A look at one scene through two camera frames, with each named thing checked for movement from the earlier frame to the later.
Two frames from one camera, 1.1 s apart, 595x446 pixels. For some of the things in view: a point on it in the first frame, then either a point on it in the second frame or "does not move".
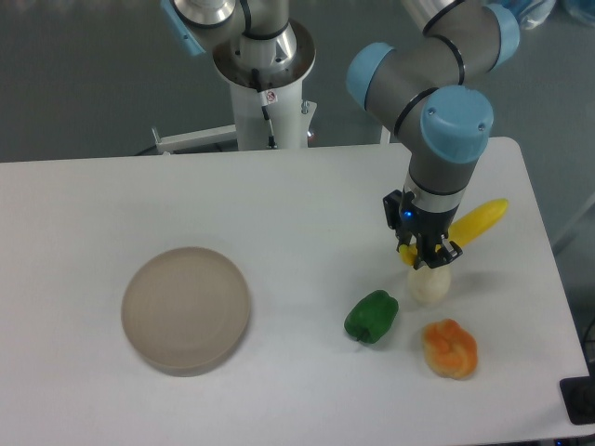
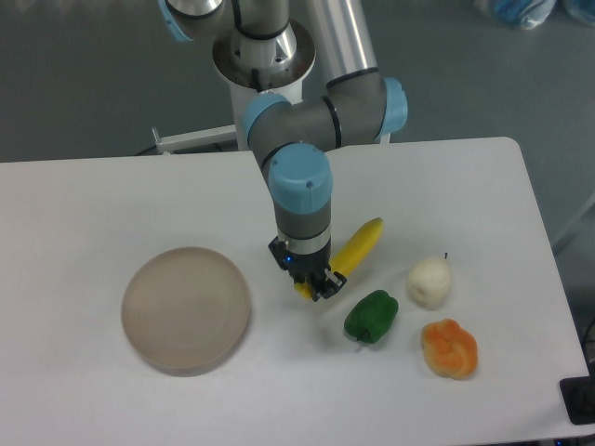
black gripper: [403, 214] -> [303, 266]
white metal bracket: [221, 134] does not move
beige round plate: [186, 311] does not move
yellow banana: [463, 229] -> [353, 254]
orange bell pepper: [449, 349] does not move
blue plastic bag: [531, 13] does not move
